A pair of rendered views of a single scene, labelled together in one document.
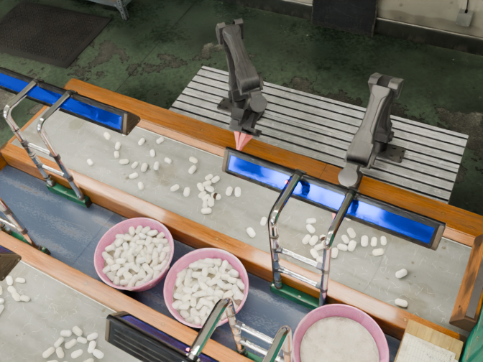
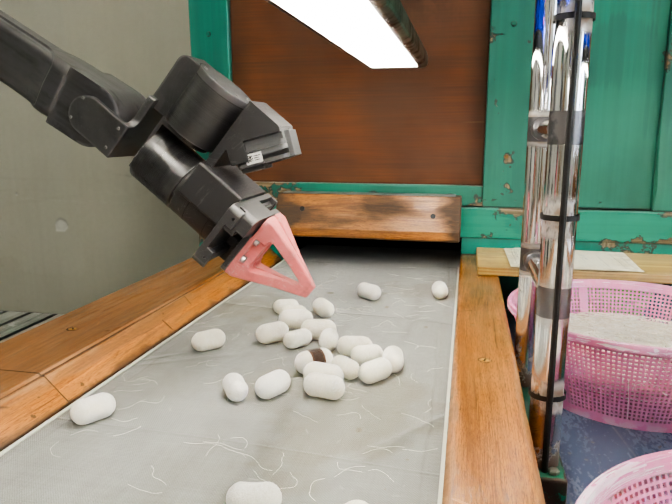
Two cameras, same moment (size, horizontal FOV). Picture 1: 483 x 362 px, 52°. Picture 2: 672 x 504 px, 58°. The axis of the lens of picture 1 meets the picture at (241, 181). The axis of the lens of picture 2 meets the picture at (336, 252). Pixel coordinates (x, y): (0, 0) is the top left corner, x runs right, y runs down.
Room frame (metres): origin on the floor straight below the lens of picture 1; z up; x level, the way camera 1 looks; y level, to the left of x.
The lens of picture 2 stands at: (0.99, 0.26, 0.96)
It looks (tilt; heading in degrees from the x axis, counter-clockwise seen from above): 11 degrees down; 247
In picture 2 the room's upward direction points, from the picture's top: straight up
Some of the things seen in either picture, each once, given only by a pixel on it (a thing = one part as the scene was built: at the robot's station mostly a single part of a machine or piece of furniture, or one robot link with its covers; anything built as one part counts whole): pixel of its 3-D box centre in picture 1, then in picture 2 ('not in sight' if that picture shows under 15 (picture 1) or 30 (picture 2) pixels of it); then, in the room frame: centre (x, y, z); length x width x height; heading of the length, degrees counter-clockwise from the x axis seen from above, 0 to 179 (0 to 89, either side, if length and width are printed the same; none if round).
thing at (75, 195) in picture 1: (62, 144); not in sight; (1.27, 0.62, 0.90); 0.20 x 0.19 x 0.45; 54
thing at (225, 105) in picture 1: (239, 103); not in sight; (1.53, -0.04, 0.71); 0.20 x 0.07 x 0.08; 56
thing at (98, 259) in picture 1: (137, 258); not in sight; (0.86, 0.39, 0.72); 0.27 x 0.27 x 0.10
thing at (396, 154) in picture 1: (379, 142); not in sight; (1.20, -0.54, 0.71); 0.20 x 0.07 x 0.08; 56
